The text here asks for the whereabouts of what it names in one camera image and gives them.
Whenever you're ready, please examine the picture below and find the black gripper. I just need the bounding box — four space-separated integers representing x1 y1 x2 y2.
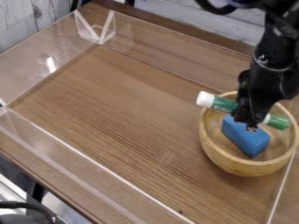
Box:
232 54 299 132

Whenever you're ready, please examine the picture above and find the green white marker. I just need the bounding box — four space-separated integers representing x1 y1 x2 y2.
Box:
196 91 291 130

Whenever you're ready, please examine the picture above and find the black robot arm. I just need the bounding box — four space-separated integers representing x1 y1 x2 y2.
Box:
227 0 299 131

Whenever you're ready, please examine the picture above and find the brown wooden bowl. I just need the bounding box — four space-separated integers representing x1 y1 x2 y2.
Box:
197 90 299 178

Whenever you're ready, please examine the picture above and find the blue foam block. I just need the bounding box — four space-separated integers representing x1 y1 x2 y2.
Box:
220 115 271 158

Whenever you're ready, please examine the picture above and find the clear acrylic corner brace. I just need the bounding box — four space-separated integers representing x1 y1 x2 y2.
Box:
73 10 116 46

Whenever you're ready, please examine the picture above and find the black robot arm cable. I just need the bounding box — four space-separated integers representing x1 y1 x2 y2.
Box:
193 0 239 16

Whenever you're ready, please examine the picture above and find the clear acrylic tray wall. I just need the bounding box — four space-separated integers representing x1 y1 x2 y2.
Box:
0 3 299 224

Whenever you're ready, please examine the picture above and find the black metal table bracket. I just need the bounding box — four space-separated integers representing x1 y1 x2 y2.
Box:
26 182 69 224

